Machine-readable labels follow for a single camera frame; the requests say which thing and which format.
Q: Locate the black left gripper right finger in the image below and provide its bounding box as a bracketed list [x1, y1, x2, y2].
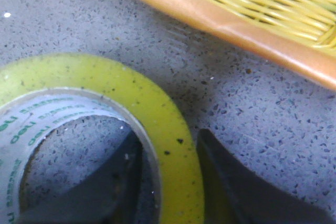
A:
[197, 129, 335, 223]

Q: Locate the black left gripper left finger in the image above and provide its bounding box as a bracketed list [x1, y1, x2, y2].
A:
[17, 132, 142, 223]

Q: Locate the yellow woven basket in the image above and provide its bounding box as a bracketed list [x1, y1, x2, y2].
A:
[86, 0, 336, 91]

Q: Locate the yellow tape roll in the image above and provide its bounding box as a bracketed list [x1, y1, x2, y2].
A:
[1, 54, 205, 223]

